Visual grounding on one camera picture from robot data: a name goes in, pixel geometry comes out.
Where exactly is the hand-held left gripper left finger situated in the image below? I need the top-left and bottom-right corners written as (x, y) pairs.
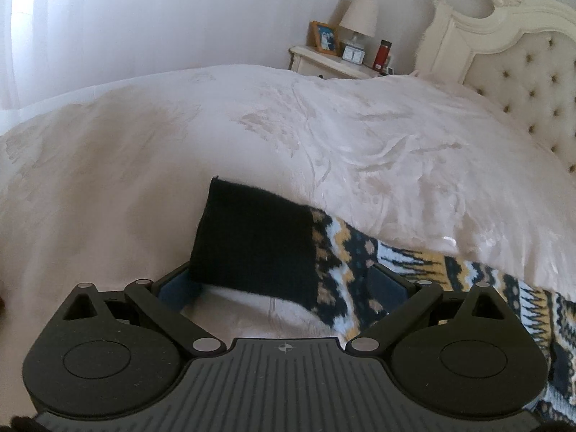
top-left (63, 261), bottom-right (225, 355)

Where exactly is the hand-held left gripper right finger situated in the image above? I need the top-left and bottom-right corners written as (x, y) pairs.
top-left (346, 263), bottom-right (507, 355)

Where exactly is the white nightstand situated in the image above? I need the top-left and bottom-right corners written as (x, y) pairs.
top-left (288, 45), bottom-right (388, 80)

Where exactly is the red water bottle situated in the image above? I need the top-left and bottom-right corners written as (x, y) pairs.
top-left (373, 40), bottom-right (393, 71)

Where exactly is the small white desk clock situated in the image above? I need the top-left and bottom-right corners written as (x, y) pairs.
top-left (342, 43), bottom-right (365, 65)

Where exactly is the cream tufted headboard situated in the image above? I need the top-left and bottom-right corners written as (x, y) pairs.
top-left (416, 0), bottom-right (576, 172)

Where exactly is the table lamp beige shade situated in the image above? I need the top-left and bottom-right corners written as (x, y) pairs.
top-left (338, 0), bottom-right (379, 49)

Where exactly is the white sheer curtain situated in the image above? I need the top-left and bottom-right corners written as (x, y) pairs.
top-left (0, 0), bottom-right (52, 112)

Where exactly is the wooden photo frame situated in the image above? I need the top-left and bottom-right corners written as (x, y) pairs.
top-left (310, 21), bottom-right (343, 57)

